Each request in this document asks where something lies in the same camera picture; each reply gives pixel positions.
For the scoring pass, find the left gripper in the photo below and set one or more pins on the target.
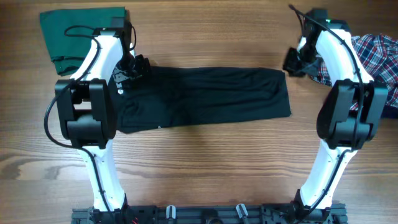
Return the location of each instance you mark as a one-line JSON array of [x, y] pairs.
[[143, 70]]

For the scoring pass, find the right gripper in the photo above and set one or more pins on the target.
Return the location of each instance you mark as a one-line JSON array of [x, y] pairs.
[[292, 64]]

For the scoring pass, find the black t-shirt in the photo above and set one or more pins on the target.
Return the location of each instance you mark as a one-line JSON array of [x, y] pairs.
[[170, 97]]

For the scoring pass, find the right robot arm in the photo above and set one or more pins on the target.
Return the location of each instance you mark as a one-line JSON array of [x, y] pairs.
[[350, 114]]

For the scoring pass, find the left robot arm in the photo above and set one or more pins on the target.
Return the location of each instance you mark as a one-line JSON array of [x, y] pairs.
[[88, 120]]

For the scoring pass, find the folded green cloth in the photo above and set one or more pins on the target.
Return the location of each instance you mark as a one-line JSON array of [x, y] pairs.
[[65, 34]]

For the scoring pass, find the red plaid shirt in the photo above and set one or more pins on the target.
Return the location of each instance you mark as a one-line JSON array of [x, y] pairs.
[[378, 56]]

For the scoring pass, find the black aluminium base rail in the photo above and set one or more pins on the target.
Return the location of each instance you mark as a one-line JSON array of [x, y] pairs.
[[266, 213]]

